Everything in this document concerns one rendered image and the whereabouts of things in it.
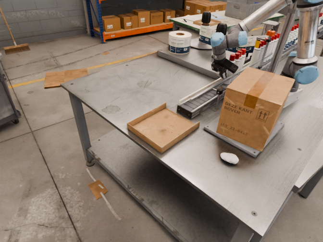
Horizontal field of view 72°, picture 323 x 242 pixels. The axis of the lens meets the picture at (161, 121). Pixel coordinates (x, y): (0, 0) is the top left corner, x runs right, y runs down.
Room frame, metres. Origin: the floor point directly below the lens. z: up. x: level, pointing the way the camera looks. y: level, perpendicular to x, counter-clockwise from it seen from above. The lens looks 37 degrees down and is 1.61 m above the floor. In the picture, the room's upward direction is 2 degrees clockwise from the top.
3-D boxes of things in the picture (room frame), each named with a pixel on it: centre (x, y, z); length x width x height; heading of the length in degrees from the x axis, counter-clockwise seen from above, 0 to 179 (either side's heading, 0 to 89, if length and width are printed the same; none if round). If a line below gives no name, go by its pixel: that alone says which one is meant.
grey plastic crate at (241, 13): (3.98, -1.29, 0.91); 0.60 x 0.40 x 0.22; 132
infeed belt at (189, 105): (1.69, -0.69, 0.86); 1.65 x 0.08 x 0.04; 137
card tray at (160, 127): (0.96, -0.01, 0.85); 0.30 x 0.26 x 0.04; 137
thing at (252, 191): (1.66, -0.53, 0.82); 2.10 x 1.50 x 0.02; 137
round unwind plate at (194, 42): (2.22, -0.37, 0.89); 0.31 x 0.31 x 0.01
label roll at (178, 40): (2.04, -0.13, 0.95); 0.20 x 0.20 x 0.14
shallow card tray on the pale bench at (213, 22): (3.38, -0.59, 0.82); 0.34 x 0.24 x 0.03; 134
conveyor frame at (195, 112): (1.69, -0.69, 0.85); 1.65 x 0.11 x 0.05; 137
